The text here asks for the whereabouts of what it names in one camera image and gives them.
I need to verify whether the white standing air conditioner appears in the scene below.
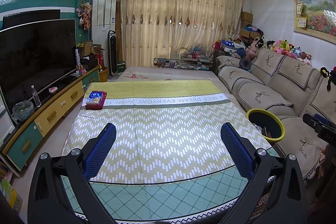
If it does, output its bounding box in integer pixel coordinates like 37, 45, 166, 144
92, 0, 117, 67

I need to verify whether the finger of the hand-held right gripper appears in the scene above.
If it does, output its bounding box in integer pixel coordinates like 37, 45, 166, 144
302, 113, 332, 132

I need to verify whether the yellow green television cabinet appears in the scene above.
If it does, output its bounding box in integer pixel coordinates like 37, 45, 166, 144
0, 67, 103, 170

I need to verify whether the glass bowl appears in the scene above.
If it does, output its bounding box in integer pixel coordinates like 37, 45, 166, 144
12, 100, 34, 121

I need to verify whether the stack of brown cartons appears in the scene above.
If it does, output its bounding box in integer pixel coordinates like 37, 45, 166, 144
240, 11, 254, 38

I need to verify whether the shelf of children's books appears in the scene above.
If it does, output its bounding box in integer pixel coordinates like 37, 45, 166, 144
0, 158, 24, 214

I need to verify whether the clear water bottle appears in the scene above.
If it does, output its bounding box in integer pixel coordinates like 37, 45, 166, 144
31, 85, 42, 108

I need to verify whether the yellow black trash bin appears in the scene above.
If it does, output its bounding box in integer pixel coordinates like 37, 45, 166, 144
246, 109, 285, 142

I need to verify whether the blue star pattern bag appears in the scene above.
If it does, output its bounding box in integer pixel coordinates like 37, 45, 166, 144
220, 39, 240, 52

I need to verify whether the beige embroidered curtain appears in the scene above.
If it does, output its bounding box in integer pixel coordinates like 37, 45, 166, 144
173, 0, 247, 56
115, 0, 176, 67

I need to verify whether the yellow zigzag tablecloth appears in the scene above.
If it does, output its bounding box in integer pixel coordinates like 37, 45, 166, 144
62, 81, 279, 224

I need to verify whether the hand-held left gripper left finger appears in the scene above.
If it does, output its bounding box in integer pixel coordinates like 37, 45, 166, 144
28, 123, 117, 224

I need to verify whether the black yellow plush toy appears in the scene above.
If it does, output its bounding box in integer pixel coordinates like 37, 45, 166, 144
320, 67, 336, 90

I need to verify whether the floral floor mat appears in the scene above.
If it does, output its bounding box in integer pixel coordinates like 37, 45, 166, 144
117, 65, 218, 83

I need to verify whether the hanging flower decoration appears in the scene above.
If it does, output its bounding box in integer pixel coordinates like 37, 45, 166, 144
77, 0, 93, 30

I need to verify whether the low glass table with books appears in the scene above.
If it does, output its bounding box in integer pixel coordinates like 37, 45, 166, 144
154, 55, 213, 71

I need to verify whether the white plastic drawer unit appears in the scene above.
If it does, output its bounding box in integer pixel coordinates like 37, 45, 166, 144
0, 93, 16, 146

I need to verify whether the row of plush toys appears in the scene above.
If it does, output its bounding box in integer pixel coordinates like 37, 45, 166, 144
245, 36, 313, 67

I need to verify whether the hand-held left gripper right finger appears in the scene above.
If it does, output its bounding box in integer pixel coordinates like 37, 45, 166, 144
221, 123, 309, 224

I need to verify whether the black tower fan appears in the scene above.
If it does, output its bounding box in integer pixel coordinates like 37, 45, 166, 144
108, 30, 120, 80

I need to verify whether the pile of cardboard boxes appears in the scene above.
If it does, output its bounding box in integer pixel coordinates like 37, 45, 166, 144
77, 40, 105, 69

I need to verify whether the grey neck pillow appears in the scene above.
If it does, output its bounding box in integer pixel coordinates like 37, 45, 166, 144
239, 57, 252, 71

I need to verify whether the large curved television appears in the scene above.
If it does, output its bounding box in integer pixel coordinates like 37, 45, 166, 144
0, 19, 77, 114

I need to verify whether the beige sofa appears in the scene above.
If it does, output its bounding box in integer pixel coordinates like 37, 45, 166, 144
217, 48, 336, 180

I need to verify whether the person's right forearm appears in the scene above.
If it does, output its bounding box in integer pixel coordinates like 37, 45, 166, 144
315, 144, 336, 199

